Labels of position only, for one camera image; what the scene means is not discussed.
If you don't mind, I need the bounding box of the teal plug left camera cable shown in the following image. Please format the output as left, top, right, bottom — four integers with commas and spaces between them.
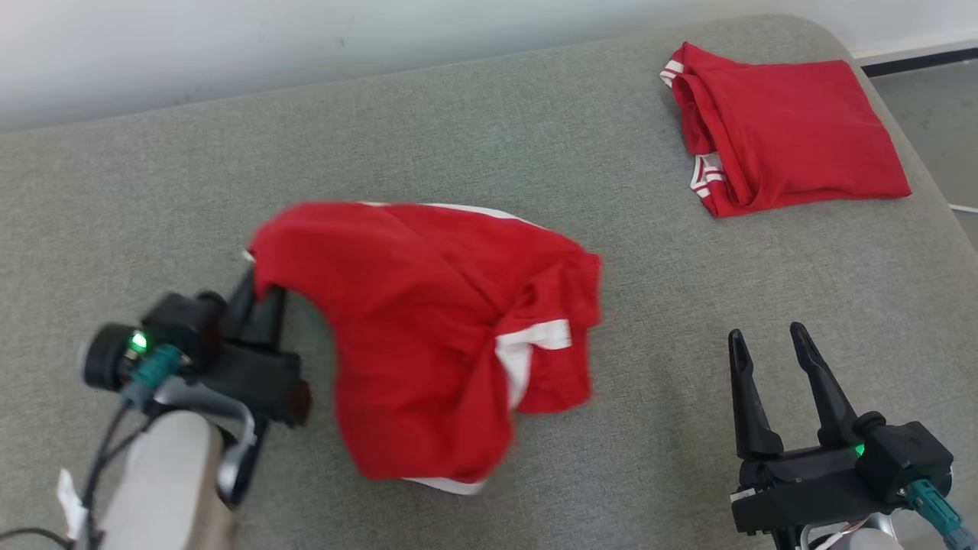
0, 343, 185, 550

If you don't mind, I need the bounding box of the teal plug right camera cable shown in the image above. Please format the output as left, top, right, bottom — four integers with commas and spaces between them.
905, 479, 970, 550

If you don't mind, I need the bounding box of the teal plug camera cable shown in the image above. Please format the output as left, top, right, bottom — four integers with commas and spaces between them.
0, 343, 185, 550
905, 479, 970, 550

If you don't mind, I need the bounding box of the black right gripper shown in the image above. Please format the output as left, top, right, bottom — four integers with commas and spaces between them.
727, 322, 895, 536

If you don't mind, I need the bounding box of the red jersey with number print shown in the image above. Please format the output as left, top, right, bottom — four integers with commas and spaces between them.
660, 41, 912, 219

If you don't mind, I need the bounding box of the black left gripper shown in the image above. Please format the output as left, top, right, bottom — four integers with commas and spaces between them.
200, 272, 313, 506

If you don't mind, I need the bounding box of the white cable label tag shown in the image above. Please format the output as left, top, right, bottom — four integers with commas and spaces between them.
57, 467, 86, 541

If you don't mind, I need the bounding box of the red garment with white panel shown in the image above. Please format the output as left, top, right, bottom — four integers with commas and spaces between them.
245, 200, 605, 497

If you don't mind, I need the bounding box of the grey fabric sofa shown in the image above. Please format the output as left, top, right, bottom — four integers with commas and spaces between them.
0, 14, 978, 550

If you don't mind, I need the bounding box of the white wall skirting board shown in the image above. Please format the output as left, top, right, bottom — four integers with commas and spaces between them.
850, 29, 978, 65

